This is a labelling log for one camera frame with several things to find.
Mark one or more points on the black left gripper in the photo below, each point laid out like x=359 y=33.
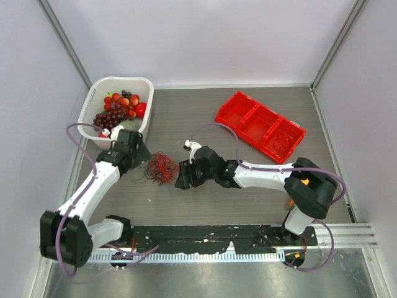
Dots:
x=142 y=154

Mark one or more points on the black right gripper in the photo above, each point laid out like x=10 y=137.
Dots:
x=185 y=179

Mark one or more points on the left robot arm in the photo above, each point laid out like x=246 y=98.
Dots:
x=65 y=234

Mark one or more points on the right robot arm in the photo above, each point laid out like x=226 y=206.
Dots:
x=311 y=189

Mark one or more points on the green melon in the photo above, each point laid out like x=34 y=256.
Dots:
x=130 y=125

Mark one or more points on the red apple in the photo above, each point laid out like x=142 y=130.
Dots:
x=140 y=110

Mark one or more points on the red tomato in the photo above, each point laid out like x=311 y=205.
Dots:
x=104 y=134

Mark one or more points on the purple grape bunch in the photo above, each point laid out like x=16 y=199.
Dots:
x=111 y=116

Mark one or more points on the white plastic basket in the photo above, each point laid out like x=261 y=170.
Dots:
x=94 y=104

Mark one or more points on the red compartment tray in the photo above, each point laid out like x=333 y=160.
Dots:
x=265 y=130

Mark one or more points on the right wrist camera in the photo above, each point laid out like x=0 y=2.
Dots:
x=192 y=147

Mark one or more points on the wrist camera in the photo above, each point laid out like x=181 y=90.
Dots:
x=192 y=147
x=114 y=132

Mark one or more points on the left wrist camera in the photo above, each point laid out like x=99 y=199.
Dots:
x=114 y=132

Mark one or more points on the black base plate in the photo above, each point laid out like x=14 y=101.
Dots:
x=212 y=239

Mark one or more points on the white cable duct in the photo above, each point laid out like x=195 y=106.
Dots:
x=157 y=258

